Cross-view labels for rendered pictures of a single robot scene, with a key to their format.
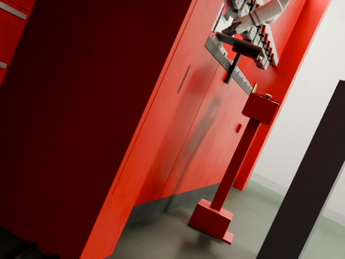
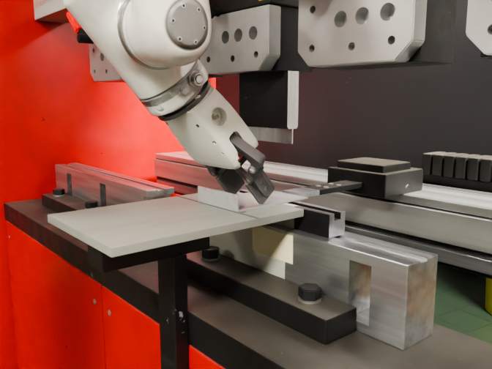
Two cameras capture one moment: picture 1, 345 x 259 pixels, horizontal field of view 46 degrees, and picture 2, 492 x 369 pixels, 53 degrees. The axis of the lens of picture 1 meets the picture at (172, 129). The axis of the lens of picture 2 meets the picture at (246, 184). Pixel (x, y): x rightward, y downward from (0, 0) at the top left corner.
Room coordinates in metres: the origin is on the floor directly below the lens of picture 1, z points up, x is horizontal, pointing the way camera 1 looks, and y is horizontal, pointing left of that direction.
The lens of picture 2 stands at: (2.60, -0.62, 1.14)
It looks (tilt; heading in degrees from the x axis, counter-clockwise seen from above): 10 degrees down; 122
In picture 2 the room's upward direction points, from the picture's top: straight up
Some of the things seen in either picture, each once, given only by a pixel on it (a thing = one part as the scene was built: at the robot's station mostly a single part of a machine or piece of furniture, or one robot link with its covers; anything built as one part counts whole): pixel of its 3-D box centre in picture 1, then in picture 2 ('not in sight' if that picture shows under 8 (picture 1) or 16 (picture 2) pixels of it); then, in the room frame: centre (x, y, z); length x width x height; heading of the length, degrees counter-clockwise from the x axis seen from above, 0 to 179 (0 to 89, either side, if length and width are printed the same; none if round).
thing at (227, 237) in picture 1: (215, 220); not in sight; (2.23, -0.43, 0.06); 0.25 x 0.20 x 0.12; 78
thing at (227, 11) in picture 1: (226, 13); (267, 107); (2.25, -0.01, 1.13); 0.10 x 0.02 x 0.10; 162
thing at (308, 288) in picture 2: not in sight; (310, 293); (2.37, -0.11, 0.91); 0.03 x 0.03 x 0.02
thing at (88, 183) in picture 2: not in sight; (106, 194); (1.73, 0.16, 0.92); 0.50 x 0.06 x 0.10; 162
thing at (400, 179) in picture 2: not in sight; (346, 179); (2.32, 0.14, 1.01); 0.26 x 0.12 x 0.05; 72
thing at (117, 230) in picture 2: (241, 44); (179, 215); (2.21, -0.15, 1.00); 0.26 x 0.18 x 0.01; 72
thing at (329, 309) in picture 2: not in sight; (254, 287); (2.27, -0.08, 0.89); 0.30 x 0.05 x 0.03; 162
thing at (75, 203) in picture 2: not in sight; (74, 208); (1.67, 0.12, 0.89); 0.30 x 0.05 x 0.03; 162
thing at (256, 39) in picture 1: (253, 33); not in sight; (2.99, -0.26, 1.26); 0.15 x 0.09 x 0.17; 162
